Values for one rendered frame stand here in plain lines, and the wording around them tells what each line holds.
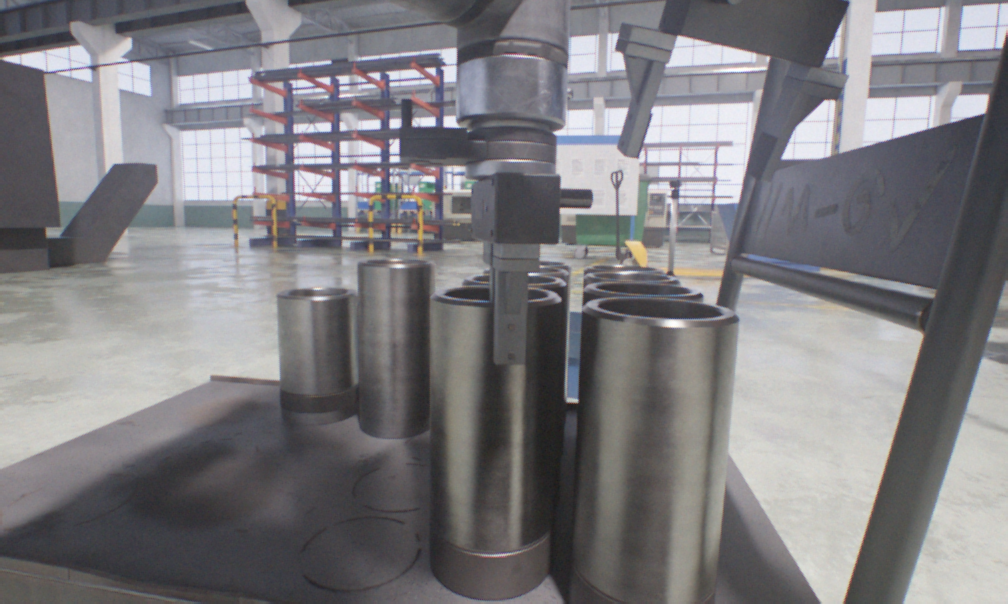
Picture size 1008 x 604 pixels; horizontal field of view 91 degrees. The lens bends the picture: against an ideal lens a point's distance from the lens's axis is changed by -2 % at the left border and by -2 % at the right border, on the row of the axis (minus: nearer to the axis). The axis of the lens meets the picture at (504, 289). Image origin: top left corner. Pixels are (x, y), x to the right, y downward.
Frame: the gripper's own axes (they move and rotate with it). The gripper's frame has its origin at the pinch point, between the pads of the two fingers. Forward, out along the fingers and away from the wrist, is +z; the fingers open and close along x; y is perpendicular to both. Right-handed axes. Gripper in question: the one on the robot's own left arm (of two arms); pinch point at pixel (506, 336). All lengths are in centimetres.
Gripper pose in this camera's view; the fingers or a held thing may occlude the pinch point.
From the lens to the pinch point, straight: 44.1
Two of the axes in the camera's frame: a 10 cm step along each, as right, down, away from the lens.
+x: -1.9, -1.3, 9.7
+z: -0.2, 9.9, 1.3
